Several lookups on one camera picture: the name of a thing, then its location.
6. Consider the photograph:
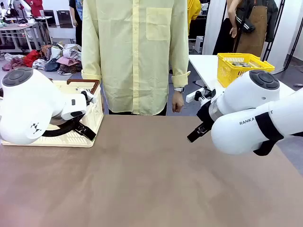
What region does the white computer box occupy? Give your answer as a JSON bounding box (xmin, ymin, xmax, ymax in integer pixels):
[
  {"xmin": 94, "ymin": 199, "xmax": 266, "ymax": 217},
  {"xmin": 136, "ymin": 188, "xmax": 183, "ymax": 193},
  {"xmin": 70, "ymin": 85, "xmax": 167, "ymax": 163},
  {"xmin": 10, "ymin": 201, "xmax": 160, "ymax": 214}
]
[{"xmin": 195, "ymin": 35, "xmax": 204, "ymax": 53}]

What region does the grey table leg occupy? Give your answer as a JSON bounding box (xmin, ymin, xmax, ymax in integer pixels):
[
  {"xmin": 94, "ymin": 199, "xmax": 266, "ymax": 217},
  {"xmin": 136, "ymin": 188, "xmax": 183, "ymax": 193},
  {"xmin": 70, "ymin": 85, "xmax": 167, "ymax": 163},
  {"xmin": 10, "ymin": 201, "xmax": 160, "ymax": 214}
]
[{"xmin": 193, "ymin": 79, "xmax": 211, "ymax": 90}]

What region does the person in brown apron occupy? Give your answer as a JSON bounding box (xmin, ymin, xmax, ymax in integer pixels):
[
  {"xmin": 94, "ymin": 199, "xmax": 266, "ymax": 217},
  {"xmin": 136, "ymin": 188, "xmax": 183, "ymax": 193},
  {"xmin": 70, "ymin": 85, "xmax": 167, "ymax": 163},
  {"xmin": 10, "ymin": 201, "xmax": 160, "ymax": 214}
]
[{"xmin": 213, "ymin": 0, "xmax": 279, "ymax": 56}]

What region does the grey metal workbench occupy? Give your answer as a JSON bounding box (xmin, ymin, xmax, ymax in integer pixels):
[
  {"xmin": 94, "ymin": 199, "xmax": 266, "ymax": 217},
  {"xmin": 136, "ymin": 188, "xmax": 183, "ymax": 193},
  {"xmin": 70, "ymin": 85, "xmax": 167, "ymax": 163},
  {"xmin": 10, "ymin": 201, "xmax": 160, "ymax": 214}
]
[{"xmin": 0, "ymin": 22, "xmax": 52, "ymax": 52}]

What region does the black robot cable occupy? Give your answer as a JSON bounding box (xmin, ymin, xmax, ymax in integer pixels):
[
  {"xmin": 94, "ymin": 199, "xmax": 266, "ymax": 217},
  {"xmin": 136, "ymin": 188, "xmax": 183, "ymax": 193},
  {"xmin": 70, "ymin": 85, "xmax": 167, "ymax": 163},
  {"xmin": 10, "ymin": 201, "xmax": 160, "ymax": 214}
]
[{"xmin": 42, "ymin": 122, "xmax": 80, "ymax": 138}]

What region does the yellow plastic basket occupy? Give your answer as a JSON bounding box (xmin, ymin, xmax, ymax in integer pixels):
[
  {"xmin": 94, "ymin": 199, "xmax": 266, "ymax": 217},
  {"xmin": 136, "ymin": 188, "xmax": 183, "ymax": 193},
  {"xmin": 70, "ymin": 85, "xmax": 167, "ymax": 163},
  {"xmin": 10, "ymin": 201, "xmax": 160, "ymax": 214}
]
[{"xmin": 217, "ymin": 52, "xmax": 276, "ymax": 88}]

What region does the person in blue patterned shirt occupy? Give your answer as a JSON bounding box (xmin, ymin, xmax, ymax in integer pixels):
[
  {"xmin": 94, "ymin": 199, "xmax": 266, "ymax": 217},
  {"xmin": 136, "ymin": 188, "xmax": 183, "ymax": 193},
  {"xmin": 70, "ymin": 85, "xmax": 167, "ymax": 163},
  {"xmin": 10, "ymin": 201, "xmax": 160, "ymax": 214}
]
[{"xmin": 68, "ymin": 0, "xmax": 83, "ymax": 47}]

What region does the person's left hand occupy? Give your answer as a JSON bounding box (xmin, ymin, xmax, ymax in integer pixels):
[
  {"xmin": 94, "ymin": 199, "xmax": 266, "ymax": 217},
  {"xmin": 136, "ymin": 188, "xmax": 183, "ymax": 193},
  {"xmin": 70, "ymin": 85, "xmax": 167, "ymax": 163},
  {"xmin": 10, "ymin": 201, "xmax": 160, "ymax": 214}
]
[{"xmin": 172, "ymin": 92, "xmax": 185, "ymax": 113}]

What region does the brown basket handle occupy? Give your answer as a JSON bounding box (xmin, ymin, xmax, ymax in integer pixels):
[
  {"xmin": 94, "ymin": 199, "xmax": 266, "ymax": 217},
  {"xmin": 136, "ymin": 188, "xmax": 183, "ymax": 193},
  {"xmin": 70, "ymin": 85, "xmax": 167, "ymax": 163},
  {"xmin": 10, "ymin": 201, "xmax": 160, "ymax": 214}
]
[{"xmin": 67, "ymin": 79, "xmax": 101, "ymax": 95}]

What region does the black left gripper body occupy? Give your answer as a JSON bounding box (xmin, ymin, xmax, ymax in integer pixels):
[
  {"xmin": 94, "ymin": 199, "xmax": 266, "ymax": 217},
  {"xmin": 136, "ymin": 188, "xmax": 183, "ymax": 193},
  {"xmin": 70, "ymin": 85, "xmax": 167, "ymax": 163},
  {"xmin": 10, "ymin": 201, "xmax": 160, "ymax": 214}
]
[{"xmin": 71, "ymin": 115, "xmax": 83, "ymax": 128}]

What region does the white side table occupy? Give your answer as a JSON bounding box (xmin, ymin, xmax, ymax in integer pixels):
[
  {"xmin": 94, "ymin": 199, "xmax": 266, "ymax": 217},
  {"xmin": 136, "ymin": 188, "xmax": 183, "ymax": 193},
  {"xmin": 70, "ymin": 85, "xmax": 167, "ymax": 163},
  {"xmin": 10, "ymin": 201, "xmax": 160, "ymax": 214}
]
[{"xmin": 188, "ymin": 54, "xmax": 296, "ymax": 95}]

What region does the black light stand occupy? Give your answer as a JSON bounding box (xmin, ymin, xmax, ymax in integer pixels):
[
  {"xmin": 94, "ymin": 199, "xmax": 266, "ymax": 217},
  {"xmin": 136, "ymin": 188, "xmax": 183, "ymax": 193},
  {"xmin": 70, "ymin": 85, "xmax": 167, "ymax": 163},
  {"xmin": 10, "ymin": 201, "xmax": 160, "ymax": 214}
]
[
  {"xmin": 283, "ymin": 0, "xmax": 303, "ymax": 71},
  {"xmin": 260, "ymin": 0, "xmax": 286, "ymax": 62}
]

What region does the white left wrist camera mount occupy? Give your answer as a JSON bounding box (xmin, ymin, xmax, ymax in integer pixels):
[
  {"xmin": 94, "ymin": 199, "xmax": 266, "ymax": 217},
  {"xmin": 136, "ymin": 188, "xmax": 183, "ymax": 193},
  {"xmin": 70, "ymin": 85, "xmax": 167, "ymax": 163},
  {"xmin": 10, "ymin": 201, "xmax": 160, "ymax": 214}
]
[{"xmin": 79, "ymin": 87, "xmax": 98, "ymax": 106}]

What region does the black monitor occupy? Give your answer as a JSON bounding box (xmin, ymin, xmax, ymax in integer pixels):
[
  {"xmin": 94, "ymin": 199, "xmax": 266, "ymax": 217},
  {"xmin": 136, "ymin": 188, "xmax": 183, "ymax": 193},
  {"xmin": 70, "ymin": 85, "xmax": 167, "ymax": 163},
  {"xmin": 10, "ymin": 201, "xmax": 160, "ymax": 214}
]
[
  {"xmin": 44, "ymin": 9, "xmax": 54, "ymax": 28},
  {"xmin": 56, "ymin": 9, "xmax": 73, "ymax": 28}
]

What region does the person in red top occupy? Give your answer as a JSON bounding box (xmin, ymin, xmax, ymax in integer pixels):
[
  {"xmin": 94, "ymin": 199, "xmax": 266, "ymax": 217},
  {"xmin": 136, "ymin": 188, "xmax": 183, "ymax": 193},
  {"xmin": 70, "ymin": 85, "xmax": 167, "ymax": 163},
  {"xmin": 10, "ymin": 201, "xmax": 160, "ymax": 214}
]
[{"xmin": 29, "ymin": 0, "xmax": 45, "ymax": 17}]

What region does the pile of colourful clothes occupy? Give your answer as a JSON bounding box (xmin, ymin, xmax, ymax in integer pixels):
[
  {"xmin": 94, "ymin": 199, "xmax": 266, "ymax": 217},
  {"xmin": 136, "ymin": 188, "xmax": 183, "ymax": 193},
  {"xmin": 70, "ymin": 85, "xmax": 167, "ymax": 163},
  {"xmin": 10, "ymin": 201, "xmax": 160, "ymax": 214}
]
[{"xmin": 2, "ymin": 44, "xmax": 82, "ymax": 76}]

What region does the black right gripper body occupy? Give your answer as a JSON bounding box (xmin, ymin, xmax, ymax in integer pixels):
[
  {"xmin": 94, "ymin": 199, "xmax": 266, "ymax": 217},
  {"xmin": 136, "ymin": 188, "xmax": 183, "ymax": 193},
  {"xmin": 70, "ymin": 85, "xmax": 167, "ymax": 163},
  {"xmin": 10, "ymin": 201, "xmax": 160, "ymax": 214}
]
[{"xmin": 196, "ymin": 102, "xmax": 216, "ymax": 125}]

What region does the cream plastic shopping basket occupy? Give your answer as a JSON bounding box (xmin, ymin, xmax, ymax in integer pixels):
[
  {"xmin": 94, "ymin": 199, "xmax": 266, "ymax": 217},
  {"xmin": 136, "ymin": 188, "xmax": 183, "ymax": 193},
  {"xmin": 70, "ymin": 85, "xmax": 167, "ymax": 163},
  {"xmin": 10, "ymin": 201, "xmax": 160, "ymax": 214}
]
[{"xmin": 1, "ymin": 79, "xmax": 105, "ymax": 148}]

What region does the person in yellow shirt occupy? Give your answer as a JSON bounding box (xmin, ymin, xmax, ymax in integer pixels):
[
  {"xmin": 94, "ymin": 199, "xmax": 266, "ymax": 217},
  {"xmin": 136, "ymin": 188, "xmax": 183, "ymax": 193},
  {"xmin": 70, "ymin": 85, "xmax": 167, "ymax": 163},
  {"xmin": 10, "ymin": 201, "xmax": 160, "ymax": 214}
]
[{"xmin": 81, "ymin": 0, "xmax": 190, "ymax": 116}]

